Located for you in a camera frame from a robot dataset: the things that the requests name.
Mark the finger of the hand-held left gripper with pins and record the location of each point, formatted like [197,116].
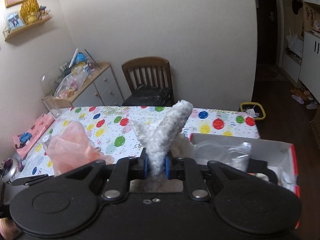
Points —
[30,179]

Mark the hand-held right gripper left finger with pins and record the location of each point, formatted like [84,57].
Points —
[145,165]

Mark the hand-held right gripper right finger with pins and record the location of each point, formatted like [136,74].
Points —
[167,166]

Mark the clear plastic bag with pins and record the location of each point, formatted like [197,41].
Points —
[220,152]

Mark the christmas print cloth bag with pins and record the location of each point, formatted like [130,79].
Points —
[261,176]

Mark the red cardboard box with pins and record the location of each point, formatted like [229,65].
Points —
[265,150]

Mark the silver round object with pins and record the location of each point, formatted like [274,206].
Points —
[11,172]

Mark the cream fuzzy sock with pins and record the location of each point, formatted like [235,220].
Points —
[183,147]

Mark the clear plastic bottle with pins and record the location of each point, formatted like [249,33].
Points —
[47,142]

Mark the blue cloth piece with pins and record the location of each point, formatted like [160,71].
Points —
[25,137]

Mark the balloon print tablecloth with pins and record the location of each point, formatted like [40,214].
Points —
[140,122]

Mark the pink printed packet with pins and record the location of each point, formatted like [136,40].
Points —
[37,127]

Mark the pink mesh bath pouf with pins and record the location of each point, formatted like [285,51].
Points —
[72,145]

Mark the black plastic bag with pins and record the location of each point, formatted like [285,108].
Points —
[147,95]

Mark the clear acrylic container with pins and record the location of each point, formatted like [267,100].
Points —
[51,106]

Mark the wooden drawer cabinet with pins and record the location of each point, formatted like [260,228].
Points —
[107,85]

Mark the wooden chair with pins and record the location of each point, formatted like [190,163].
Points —
[147,65]

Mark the yellow rimmed basket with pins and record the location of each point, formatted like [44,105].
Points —
[252,111]

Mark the clear bag of toys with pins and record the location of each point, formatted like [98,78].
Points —
[70,85]

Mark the blue round toy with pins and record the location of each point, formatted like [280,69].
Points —
[80,58]

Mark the lavender slipper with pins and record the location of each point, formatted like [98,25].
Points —
[312,105]
[298,99]

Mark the brown plush slippers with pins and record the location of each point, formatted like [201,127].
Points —
[301,93]

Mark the white shopping bag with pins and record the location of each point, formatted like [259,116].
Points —
[295,43]

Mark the black hanging bag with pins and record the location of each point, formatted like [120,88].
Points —
[297,3]

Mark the wooden wall shelf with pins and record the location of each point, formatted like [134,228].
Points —
[27,27]

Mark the small photo frame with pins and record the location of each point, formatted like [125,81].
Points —
[14,21]

